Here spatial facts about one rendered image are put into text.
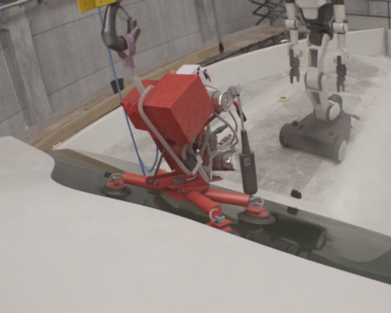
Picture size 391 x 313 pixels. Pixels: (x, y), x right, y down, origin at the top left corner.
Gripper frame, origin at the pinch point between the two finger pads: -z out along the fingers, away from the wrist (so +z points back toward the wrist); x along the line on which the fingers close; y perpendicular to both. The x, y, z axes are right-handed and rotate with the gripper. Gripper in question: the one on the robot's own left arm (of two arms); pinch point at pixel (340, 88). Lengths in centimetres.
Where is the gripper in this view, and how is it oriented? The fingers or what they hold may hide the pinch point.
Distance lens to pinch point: 262.6
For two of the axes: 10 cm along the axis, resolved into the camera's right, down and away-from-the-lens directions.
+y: 7.0, 2.4, -6.7
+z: -0.2, -9.3, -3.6
